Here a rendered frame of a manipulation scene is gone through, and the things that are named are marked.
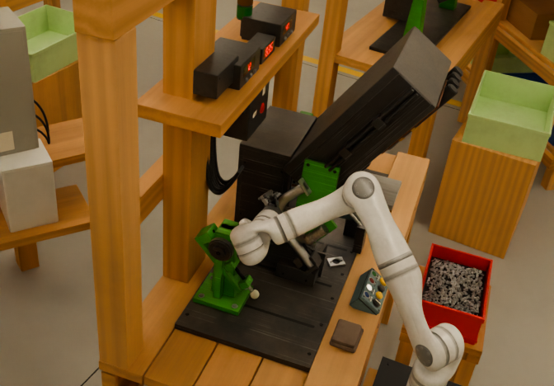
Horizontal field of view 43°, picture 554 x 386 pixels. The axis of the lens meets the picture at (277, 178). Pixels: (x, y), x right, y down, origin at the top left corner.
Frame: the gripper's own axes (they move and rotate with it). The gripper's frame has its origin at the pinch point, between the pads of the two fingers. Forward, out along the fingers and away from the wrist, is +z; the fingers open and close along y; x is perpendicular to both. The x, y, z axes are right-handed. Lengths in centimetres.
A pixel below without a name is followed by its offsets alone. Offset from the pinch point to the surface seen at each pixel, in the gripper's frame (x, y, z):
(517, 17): -75, -7, 340
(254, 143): 8.2, 20.0, 26.0
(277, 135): 3.0, 17.9, 33.9
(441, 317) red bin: -16, -58, 22
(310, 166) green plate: -6.8, 4.7, 18.7
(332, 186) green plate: -9.3, -4.4, 18.7
